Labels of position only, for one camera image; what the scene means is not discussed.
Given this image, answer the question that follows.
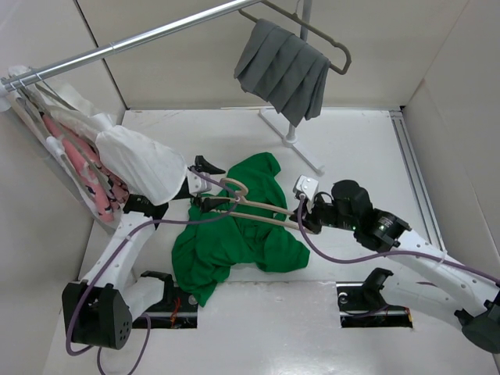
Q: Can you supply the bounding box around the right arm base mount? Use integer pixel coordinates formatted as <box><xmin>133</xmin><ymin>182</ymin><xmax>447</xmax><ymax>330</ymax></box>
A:
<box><xmin>336</xmin><ymin>268</ymin><xmax>413</xmax><ymax>329</ymax></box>

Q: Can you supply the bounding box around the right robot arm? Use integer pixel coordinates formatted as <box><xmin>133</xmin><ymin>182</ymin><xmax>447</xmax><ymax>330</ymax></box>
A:
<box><xmin>292</xmin><ymin>175</ymin><xmax>499</xmax><ymax>354</ymax></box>

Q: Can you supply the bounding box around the white rack upright pole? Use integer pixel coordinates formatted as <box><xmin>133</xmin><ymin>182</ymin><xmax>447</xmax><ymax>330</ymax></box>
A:
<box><xmin>300</xmin><ymin>0</ymin><xmax>313</xmax><ymax>41</ymax></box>

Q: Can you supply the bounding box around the white garment on rack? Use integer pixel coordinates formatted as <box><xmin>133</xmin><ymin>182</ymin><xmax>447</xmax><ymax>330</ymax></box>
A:
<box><xmin>21</xmin><ymin>79</ymin><xmax>188</xmax><ymax>205</ymax></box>

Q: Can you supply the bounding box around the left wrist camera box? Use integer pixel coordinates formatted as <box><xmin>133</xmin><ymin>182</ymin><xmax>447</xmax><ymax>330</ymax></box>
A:
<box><xmin>187</xmin><ymin>170</ymin><xmax>212</xmax><ymax>195</ymax></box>

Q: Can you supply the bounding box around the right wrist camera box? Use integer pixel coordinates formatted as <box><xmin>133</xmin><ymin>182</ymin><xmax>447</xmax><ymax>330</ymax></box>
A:
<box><xmin>293</xmin><ymin>175</ymin><xmax>319</xmax><ymax>201</ymax></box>

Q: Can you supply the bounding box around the beige plastic hanger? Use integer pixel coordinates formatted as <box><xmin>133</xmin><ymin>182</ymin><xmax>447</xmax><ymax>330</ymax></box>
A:
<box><xmin>210</xmin><ymin>177</ymin><xmax>320</xmax><ymax>235</ymax></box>

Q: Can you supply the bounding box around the grey hanger with cloth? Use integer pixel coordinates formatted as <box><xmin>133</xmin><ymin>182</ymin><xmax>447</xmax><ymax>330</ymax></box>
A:
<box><xmin>237</xmin><ymin>0</ymin><xmax>352</xmax><ymax>75</ymax></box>

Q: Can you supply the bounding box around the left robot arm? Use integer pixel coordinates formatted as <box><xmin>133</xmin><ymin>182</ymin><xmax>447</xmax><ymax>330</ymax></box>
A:
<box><xmin>62</xmin><ymin>195</ymin><xmax>174</xmax><ymax>356</ymax></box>

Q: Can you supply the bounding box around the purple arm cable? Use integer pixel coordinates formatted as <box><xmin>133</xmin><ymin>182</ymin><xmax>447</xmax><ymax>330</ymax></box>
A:
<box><xmin>295</xmin><ymin>195</ymin><xmax>500</xmax><ymax>288</ymax></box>
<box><xmin>64</xmin><ymin>175</ymin><xmax>241</xmax><ymax>375</ymax></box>

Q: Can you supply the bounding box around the white rack base foot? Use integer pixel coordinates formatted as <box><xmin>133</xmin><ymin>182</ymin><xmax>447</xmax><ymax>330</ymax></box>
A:
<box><xmin>259</xmin><ymin>108</ymin><xmax>325</xmax><ymax>176</ymax></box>

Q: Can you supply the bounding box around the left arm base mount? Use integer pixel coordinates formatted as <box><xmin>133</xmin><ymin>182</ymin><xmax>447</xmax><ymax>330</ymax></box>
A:
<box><xmin>141</xmin><ymin>271</ymin><xmax>198</xmax><ymax>330</ymax></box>

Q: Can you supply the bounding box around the aluminium rail on table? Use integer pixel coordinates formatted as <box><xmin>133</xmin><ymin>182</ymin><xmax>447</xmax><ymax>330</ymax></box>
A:
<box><xmin>389</xmin><ymin>110</ymin><xmax>445</xmax><ymax>250</ymax></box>

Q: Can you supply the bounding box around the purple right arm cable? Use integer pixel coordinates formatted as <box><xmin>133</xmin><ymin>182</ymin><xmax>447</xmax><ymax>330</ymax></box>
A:
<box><xmin>295</xmin><ymin>195</ymin><xmax>500</xmax><ymax>288</ymax></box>

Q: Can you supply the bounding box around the green t shirt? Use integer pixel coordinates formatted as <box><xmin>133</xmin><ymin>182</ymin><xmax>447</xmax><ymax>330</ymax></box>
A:
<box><xmin>171</xmin><ymin>152</ymin><xmax>310</xmax><ymax>305</ymax></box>

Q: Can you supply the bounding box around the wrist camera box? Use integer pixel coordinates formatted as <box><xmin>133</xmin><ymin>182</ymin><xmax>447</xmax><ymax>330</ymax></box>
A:
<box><xmin>293</xmin><ymin>175</ymin><xmax>319</xmax><ymax>201</ymax></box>
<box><xmin>187</xmin><ymin>170</ymin><xmax>212</xmax><ymax>195</ymax></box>

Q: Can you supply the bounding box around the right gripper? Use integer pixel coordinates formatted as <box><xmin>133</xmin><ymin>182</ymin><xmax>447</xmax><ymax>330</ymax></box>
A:
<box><xmin>289</xmin><ymin>193</ymin><xmax>357</xmax><ymax>234</ymax></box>

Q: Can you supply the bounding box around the pink patterned garment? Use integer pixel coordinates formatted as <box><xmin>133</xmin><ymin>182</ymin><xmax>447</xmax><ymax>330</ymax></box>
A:
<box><xmin>41</xmin><ymin>113</ymin><xmax>129</xmax><ymax>225</ymax></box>

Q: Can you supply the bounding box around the grey pleated cloth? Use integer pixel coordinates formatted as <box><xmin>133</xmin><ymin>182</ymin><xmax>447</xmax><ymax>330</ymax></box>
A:
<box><xmin>234</xmin><ymin>19</ymin><xmax>330</xmax><ymax>127</ymax></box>

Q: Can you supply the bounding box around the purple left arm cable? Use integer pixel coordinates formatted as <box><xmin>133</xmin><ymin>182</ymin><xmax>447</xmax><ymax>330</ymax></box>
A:
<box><xmin>64</xmin><ymin>175</ymin><xmax>241</xmax><ymax>375</ymax></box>

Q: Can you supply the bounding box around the chrome clothes rail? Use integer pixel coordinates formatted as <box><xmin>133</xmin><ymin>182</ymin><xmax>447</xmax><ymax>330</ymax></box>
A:
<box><xmin>1</xmin><ymin>0</ymin><xmax>259</xmax><ymax>98</ymax></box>

